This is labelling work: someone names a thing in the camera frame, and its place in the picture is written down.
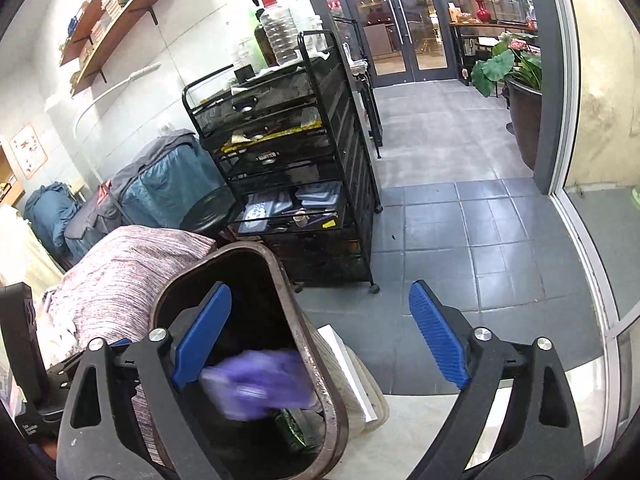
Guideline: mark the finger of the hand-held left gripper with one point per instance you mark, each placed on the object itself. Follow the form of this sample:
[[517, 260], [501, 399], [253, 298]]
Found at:
[[62, 375]]

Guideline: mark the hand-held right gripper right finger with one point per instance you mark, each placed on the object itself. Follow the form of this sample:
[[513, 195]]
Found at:
[[440, 340]]

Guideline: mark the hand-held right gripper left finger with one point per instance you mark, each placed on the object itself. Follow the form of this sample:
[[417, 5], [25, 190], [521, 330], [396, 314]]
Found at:
[[200, 340]]

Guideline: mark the purple snack packet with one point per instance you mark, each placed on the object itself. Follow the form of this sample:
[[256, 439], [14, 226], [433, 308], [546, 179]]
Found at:
[[270, 380]]

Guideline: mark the brown-rimmed trash bin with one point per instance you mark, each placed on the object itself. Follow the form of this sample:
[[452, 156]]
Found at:
[[260, 280]]

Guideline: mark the cream hanging garment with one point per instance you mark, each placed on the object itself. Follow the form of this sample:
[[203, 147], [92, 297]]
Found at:
[[25, 255]]

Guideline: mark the beige woven bag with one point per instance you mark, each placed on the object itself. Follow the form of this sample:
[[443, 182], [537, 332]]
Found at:
[[372, 402]]

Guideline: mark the white flat board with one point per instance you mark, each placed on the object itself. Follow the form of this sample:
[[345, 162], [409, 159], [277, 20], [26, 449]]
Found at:
[[345, 365]]

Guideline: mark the purple striped blanket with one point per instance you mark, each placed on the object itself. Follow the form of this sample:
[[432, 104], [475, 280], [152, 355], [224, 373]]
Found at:
[[120, 270]]

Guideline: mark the blue cloth pile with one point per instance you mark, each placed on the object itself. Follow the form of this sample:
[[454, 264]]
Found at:
[[47, 215]]

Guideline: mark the green snack packet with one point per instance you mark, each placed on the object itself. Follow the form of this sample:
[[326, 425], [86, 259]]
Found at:
[[295, 430]]

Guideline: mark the black round stool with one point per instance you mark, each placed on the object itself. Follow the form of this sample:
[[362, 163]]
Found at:
[[205, 207]]

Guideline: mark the massage bed with blue cover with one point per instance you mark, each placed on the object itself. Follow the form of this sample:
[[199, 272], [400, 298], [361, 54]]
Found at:
[[165, 185]]

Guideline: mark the grey blanket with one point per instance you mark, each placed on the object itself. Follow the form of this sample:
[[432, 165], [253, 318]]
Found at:
[[130, 170]]

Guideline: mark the black mesh drawer cart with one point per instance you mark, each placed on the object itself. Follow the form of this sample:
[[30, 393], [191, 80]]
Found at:
[[300, 160]]

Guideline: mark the black metal rack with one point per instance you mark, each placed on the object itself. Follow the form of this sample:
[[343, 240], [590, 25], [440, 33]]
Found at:
[[372, 110]]

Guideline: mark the potted plant in dark pot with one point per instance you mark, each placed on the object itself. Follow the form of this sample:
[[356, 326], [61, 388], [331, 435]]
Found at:
[[525, 115]]

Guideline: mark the white floor lamp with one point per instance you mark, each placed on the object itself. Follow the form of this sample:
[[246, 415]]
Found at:
[[115, 87]]

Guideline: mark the dark bottle with black cap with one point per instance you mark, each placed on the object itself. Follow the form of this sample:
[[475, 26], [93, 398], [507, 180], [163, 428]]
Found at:
[[261, 45]]

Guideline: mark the clear bottle with red cap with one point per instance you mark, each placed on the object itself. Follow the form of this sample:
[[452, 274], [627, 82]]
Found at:
[[280, 35]]

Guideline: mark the wooden table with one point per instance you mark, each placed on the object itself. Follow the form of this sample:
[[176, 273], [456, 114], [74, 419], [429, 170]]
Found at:
[[490, 25]]

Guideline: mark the glass double door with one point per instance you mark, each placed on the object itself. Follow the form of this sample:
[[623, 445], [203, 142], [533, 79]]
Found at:
[[400, 20]]

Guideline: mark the red vase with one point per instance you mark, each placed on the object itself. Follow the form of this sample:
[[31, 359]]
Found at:
[[483, 12]]

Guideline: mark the orange-framed wall poster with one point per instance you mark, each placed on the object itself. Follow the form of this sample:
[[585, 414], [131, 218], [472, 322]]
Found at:
[[27, 150]]

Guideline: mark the long wooden wall shelf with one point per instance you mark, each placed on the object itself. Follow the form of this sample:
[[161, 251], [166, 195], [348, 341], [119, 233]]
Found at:
[[120, 30], [95, 15]]

